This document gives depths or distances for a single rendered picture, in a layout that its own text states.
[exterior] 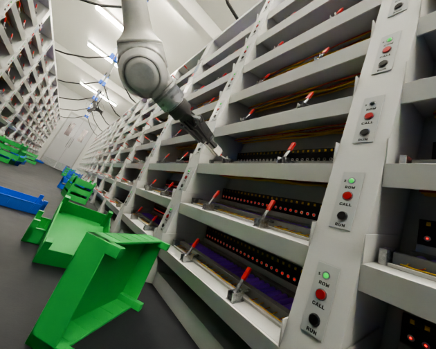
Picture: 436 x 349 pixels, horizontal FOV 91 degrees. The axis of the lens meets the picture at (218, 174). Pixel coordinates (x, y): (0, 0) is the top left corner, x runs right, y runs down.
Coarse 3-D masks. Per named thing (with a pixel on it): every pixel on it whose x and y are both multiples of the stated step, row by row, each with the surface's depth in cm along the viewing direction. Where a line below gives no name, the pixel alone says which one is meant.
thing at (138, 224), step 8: (128, 208) 147; (136, 208) 150; (144, 208) 153; (160, 208) 145; (128, 216) 138; (136, 216) 132; (144, 216) 134; (152, 216) 142; (160, 216) 141; (128, 224) 130; (136, 224) 118; (144, 224) 122; (152, 224) 119; (136, 232) 115; (144, 232) 106; (152, 232) 108
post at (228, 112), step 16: (272, 0) 124; (256, 48) 116; (240, 64) 115; (240, 80) 110; (256, 80) 117; (224, 96) 111; (224, 112) 105; (240, 112) 111; (224, 144) 106; (240, 144) 112; (192, 160) 103; (192, 176) 96; (208, 176) 101; (176, 192) 100; (192, 192) 97; (208, 192) 102; (176, 208) 93; (160, 224) 97; (176, 224) 93; (192, 224) 97
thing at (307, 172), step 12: (336, 144) 49; (204, 156) 99; (204, 168) 92; (216, 168) 85; (228, 168) 79; (240, 168) 74; (252, 168) 69; (264, 168) 65; (276, 168) 61; (288, 168) 58; (300, 168) 55; (312, 168) 52; (324, 168) 50; (264, 180) 80; (276, 180) 76; (288, 180) 74; (300, 180) 54; (312, 180) 52; (324, 180) 50
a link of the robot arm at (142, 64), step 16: (128, 0) 44; (144, 0) 46; (128, 16) 45; (144, 16) 46; (128, 32) 46; (144, 32) 46; (128, 48) 45; (144, 48) 44; (160, 48) 48; (128, 64) 43; (144, 64) 43; (160, 64) 46; (128, 80) 44; (144, 80) 45; (160, 80) 46; (144, 96) 50
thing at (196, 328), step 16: (160, 272) 88; (160, 288) 82; (176, 288) 78; (176, 304) 71; (192, 304) 70; (192, 320) 63; (208, 320) 63; (192, 336) 60; (208, 336) 56; (224, 336) 58
